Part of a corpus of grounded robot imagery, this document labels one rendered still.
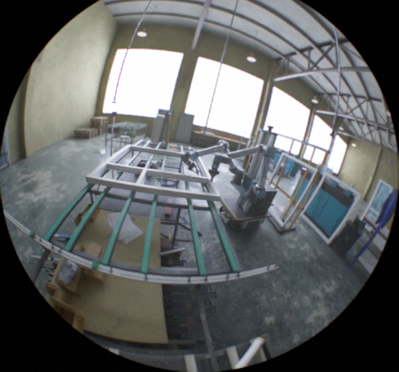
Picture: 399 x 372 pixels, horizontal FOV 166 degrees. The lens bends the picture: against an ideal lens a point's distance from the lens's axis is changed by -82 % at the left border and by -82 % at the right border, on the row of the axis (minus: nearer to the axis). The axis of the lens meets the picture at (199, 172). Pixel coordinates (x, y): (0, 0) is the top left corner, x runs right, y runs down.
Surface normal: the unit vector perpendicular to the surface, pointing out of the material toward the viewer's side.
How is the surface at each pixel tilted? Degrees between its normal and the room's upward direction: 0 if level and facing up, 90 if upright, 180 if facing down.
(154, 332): 0
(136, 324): 0
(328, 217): 90
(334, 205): 90
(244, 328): 0
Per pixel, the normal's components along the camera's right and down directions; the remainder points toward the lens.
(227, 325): 0.22, -0.91
